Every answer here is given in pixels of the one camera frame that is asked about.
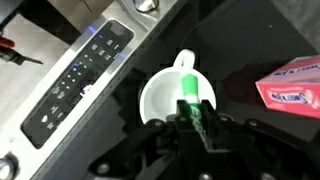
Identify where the green dry erase marker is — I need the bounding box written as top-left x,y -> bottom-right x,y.
181,74 -> 208,148

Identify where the white mug with green print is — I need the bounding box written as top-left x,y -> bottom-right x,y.
139,49 -> 217,124

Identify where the silver stove knob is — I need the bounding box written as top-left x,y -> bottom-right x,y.
0,152 -> 19,180
133,0 -> 159,13

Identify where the left silver stove knob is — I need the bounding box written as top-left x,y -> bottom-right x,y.
0,152 -> 19,180

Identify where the black stove display panel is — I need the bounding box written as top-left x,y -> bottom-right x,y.
21,20 -> 134,149

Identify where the orange handled tool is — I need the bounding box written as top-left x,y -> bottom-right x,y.
0,37 -> 41,65

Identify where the right silver stove knob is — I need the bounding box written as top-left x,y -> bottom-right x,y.
133,0 -> 159,13

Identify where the red candy box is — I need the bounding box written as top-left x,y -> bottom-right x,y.
255,55 -> 320,118

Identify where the stainless steel stove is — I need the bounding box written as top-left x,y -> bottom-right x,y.
0,0 -> 187,180

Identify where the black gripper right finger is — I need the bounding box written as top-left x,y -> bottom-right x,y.
202,100 -> 320,180

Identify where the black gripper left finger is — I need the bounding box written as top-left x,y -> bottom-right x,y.
88,100 -> 187,180

